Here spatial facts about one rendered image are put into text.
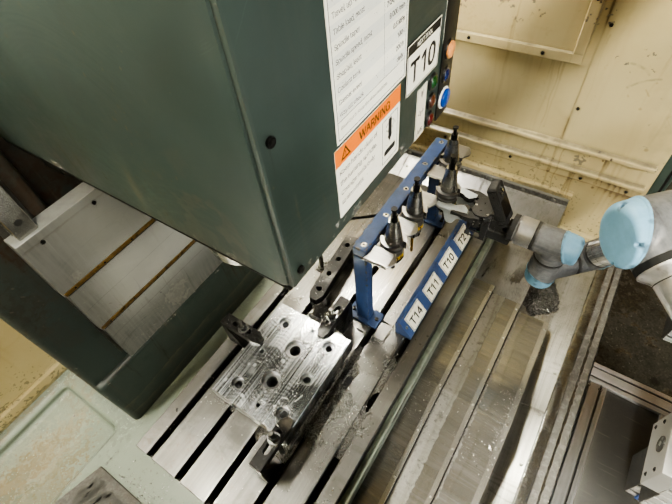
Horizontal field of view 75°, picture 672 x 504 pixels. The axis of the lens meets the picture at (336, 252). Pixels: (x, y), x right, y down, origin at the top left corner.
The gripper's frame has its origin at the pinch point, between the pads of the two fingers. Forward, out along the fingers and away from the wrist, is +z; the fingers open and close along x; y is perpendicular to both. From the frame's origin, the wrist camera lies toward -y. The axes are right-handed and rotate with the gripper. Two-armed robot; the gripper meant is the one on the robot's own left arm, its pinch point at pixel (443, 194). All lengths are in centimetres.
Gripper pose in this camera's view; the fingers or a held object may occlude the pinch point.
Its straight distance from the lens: 120.7
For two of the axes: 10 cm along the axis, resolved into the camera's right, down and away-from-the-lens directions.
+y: 0.5, 6.2, 7.8
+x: 5.4, -6.7, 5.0
